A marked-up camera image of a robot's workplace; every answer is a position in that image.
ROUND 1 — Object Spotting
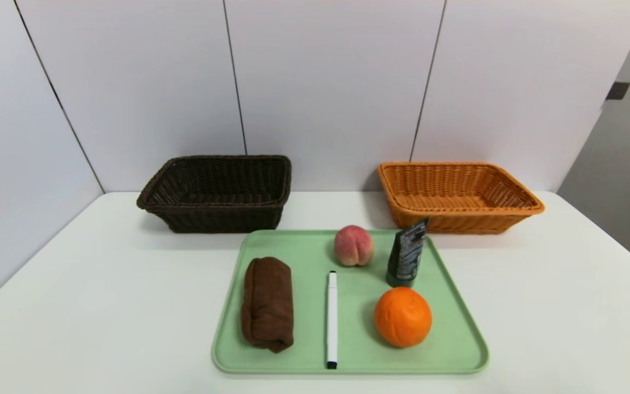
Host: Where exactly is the brown towel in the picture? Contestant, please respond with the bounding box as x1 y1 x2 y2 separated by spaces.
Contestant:
240 257 295 354

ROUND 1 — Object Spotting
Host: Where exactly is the green plastic tray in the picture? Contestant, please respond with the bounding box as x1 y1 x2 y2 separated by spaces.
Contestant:
211 229 489 376

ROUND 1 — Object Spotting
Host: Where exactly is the pink peach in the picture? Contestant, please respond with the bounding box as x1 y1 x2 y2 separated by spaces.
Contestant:
334 225 375 267

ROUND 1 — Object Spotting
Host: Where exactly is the orange fruit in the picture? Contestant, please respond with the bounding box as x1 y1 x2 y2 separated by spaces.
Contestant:
374 287 433 349

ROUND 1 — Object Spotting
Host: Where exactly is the white marker pen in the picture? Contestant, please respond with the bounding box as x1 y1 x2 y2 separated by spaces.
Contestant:
326 270 339 370

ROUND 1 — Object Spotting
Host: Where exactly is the orange wicker basket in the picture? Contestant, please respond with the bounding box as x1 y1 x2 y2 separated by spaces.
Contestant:
377 161 545 235

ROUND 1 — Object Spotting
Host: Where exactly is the dark brown wicker basket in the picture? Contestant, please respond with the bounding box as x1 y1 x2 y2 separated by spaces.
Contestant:
136 155 293 234

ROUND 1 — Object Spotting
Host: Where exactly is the black squeeze tube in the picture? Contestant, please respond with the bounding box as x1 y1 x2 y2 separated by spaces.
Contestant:
386 217 429 288

